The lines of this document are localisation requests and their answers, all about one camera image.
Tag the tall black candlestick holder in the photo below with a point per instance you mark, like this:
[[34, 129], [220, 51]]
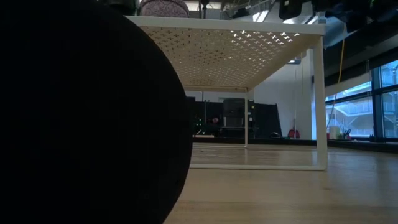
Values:
[[205, 11], [77, 124]]

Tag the pink patterned round candle holder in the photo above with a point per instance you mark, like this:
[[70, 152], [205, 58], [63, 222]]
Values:
[[164, 8]]

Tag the red object by wall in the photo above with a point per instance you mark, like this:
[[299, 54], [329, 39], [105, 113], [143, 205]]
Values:
[[293, 134]]

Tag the black partition panels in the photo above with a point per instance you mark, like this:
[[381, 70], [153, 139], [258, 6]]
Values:
[[267, 121]]

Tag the white bottle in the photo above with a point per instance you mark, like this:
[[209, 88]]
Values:
[[334, 133]]

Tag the black aluminium table frame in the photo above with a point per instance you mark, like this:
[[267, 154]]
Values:
[[357, 145]]

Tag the black dome object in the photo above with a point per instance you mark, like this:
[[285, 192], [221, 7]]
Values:
[[275, 136]]

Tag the white perforated metal shelf riser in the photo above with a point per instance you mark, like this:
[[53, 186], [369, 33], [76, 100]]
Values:
[[248, 26]]

